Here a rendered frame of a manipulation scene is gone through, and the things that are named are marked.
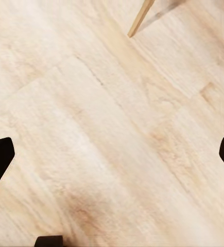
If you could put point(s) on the straight chair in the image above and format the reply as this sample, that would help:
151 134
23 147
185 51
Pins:
140 17

